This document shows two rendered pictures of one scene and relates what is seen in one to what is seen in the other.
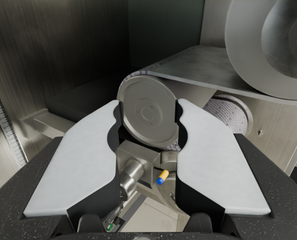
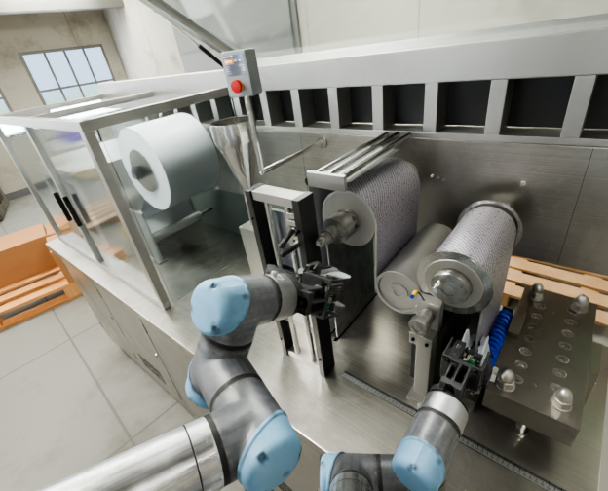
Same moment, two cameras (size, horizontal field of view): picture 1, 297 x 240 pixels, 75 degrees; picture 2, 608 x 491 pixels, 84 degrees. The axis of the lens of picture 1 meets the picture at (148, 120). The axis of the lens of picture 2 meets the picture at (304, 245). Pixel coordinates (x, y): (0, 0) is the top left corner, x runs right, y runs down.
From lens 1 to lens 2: 0.68 m
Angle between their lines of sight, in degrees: 67
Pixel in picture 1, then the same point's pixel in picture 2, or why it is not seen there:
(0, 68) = (370, 378)
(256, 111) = (494, 188)
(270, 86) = (370, 230)
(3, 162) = not seen: hidden behind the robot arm
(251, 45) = (357, 237)
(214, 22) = not seen: hidden behind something
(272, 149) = (550, 168)
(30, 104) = (403, 385)
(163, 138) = (414, 286)
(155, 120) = (399, 288)
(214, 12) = not seen: hidden behind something
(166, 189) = (444, 297)
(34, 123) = (417, 393)
